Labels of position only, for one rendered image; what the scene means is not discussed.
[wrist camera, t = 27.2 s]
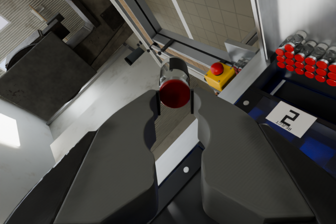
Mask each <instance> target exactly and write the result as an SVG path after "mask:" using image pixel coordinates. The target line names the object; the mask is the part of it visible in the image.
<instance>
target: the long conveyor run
mask: <svg viewBox="0 0 336 224"><path fill-rule="evenodd" d="M110 1H111V2H112V4H113V5H114V6H115V8H116V9H117V10H118V12H119V13H120V14H121V16H122V17H123V18H124V19H125V21H126V22H127V23H128V25H129V26H130V27H131V29H132V30H133V31H134V33H135V34H136V35H137V37H138V38H139V39H140V41H139V43H137V44H136V45H137V46H138V47H139V46H140V44H141V45H142V44H143V45H144V46H145V47H146V49H147V50H146V51H147V52H148V53H150V54H151V55H152V57H153V58H154V59H155V61H156V62H157V63H158V65H159V66H160V67H161V64H162V62H163V61H164V60H165V59H163V58H161V57H160V56H158V55H157V53H158V51H157V50H155V49H153V48H152V47H151V46H152V45H154V46H156V47H158V48H160V47H159V46H158V45H157V43H156V42H154V41H153V40H152V39H153V37H154V36H155V35H156V34H157V33H158V32H159V31H161V30H162V28H161V26H160V24H159V23H158V21H157V20H156V18H155V16H154V15H153V13H152V11H151V10H150V8H149V6H148V5H147V3H146V2H145V0H110Z"/></svg>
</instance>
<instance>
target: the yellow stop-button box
mask: <svg viewBox="0 0 336 224"><path fill-rule="evenodd" d="M217 63H221V62H219V61H218V62H217ZM221 64H222V65H223V67H224V70H223V72H222V73H221V74H218V75H214V74H212V72H211V70H209V71H208V72H207V73H206V74H205V75H204V77H205V79H206V81H207V83H208V84H209V87H210V88H211V89H213V90H215V91H216V92H218V93H220V92H221V91H222V90H223V89H224V88H225V87H226V86H227V85H228V84H229V83H230V82H231V81H232V80H233V79H234V78H235V76H236V72H235V69H234V68H233V67H231V66H228V65H226V64H224V63H221Z"/></svg>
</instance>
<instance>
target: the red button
mask: <svg viewBox="0 0 336 224"><path fill-rule="evenodd" d="M210 71H211V73H212V74H213V75H219V74H221V73H222V72H223V71H224V67H223V65H222V63H220V62H215V63H213V64H212V65H211V67H210Z"/></svg>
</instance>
